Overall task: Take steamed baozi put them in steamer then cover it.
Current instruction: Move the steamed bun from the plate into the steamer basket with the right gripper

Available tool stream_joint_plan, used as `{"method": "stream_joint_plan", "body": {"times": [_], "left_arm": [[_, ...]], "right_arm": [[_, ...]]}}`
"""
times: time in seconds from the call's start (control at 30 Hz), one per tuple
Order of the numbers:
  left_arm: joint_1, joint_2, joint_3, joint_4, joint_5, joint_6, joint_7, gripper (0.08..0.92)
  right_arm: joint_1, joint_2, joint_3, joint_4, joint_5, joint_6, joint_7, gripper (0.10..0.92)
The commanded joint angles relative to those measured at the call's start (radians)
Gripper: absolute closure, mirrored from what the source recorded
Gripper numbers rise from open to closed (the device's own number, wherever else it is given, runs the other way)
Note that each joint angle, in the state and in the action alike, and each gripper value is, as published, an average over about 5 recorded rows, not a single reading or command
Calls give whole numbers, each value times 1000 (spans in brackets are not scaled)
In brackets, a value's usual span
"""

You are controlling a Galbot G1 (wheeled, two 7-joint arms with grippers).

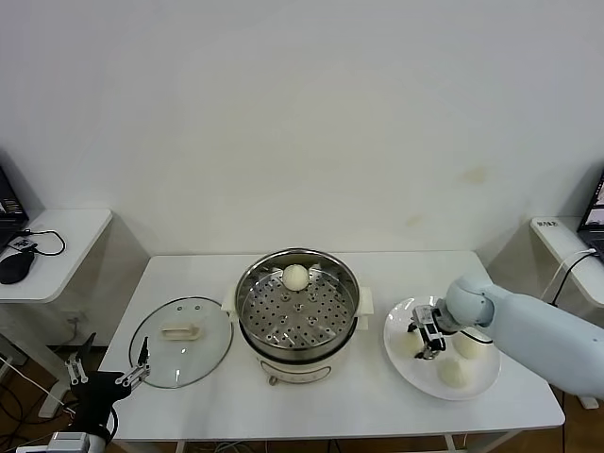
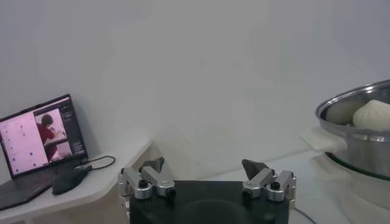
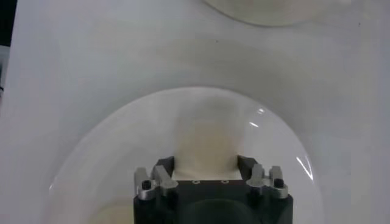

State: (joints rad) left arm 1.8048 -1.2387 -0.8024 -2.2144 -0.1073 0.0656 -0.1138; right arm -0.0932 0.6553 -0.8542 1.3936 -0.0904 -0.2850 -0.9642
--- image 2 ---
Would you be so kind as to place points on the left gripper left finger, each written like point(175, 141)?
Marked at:
point(152, 179)

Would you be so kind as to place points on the white side table rounded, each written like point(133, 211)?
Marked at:
point(100, 182)

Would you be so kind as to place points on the cream electric cooker base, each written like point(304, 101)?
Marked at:
point(323, 141)

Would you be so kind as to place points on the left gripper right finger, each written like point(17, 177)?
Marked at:
point(262, 179)

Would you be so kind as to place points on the black computer mouse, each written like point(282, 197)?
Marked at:
point(68, 181)

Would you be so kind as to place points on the white steamed baozi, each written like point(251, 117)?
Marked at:
point(373, 117)

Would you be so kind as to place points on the black laptop pink screen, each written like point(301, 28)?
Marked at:
point(21, 146)

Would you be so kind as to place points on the stainless steel steamer basket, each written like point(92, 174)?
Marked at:
point(365, 152)

